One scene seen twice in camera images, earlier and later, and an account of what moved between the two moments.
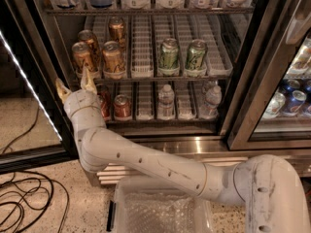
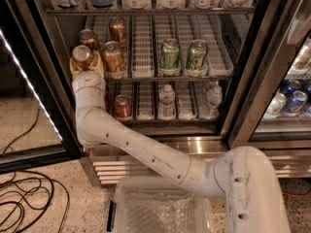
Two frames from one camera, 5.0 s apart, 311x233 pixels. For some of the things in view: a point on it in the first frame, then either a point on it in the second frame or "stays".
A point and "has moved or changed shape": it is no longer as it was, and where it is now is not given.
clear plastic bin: (151, 204) stays
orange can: (82, 56) has moved or changed shape
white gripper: (80, 100) -> (87, 81)
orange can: (114, 57) stays
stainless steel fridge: (217, 74) stays
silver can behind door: (273, 106) stays
